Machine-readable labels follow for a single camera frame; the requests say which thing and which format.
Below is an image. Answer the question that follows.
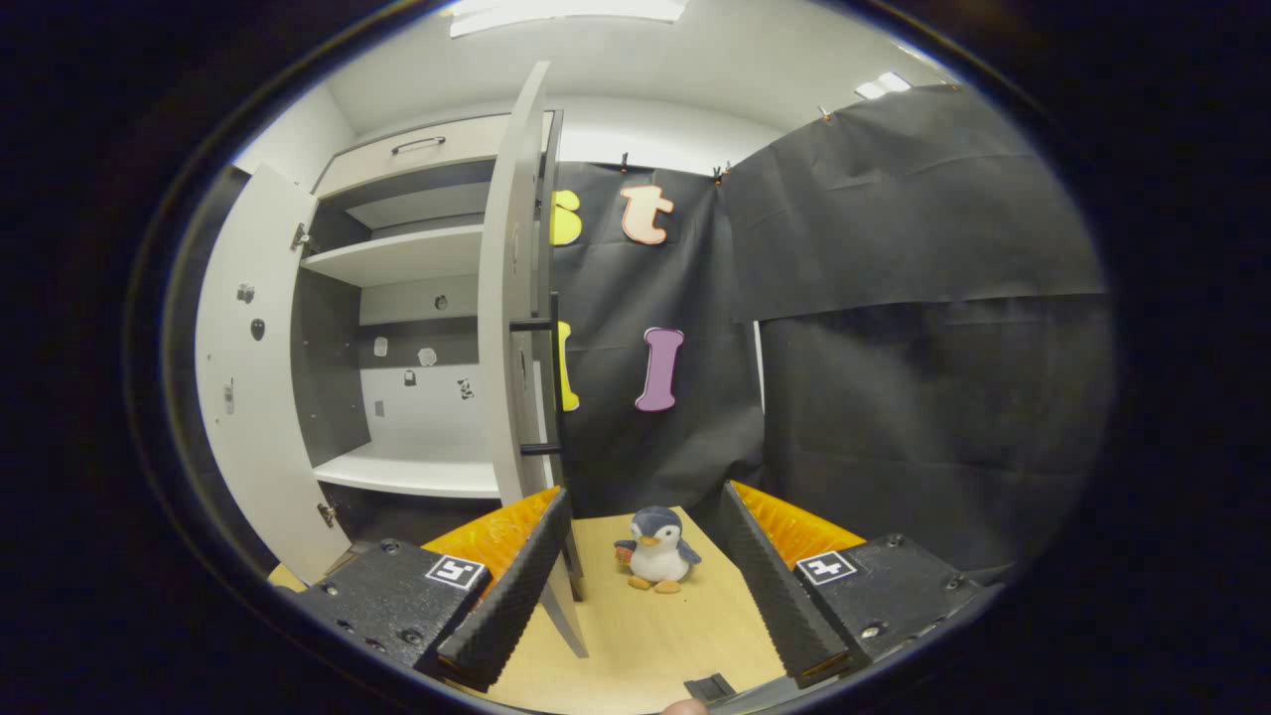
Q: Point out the grey cabinet drawer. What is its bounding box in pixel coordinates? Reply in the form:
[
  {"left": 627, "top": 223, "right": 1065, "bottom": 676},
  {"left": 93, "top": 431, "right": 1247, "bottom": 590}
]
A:
[{"left": 313, "top": 111, "right": 513, "bottom": 200}]

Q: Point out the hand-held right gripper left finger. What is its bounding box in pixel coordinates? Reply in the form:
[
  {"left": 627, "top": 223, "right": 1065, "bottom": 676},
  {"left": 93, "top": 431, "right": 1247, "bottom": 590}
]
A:
[{"left": 296, "top": 485, "right": 575, "bottom": 694}]

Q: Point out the white cabinet shelf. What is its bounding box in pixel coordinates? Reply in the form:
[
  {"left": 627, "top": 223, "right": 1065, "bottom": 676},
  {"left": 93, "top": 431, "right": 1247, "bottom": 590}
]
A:
[{"left": 301, "top": 223, "right": 485, "bottom": 289}]

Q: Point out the grey and white cabinet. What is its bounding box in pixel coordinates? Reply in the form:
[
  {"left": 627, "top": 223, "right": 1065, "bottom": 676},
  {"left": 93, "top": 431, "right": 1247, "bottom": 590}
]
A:
[{"left": 288, "top": 109, "right": 565, "bottom": 547}]

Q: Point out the penguin plush toy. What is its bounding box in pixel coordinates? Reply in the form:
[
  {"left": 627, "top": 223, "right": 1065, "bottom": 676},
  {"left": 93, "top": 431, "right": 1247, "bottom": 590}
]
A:
[{"left": 614, "top": 506, "right": 703, "bottom": 595}]

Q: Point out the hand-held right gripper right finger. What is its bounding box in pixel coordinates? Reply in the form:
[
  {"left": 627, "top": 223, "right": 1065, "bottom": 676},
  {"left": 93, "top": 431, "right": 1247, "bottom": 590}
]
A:
[{"left": 717, "top": 481, "right": 984, "bottom": 691}]

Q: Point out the black backdrop cloth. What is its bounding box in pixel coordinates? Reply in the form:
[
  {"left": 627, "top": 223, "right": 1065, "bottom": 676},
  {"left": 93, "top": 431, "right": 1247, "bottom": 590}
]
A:
[{"left": 169, "top": 84, "right": 1115, "bottom": 587}]

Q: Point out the large ceiling light panel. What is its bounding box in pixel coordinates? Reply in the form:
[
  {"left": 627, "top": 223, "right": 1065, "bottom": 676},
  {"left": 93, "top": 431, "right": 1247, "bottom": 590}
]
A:
[{"left": 449, "top": 0, "right": 688, "bottom": 39}]

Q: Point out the grey cabinet door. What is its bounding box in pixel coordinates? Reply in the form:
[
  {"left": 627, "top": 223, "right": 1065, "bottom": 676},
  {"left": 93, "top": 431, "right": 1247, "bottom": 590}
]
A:
[
  {"left": 194, "top": 164, "right": 353, "bottom": 585},
  {"left": 477, "top": 62, "right": 590, "bottom": 659}
]

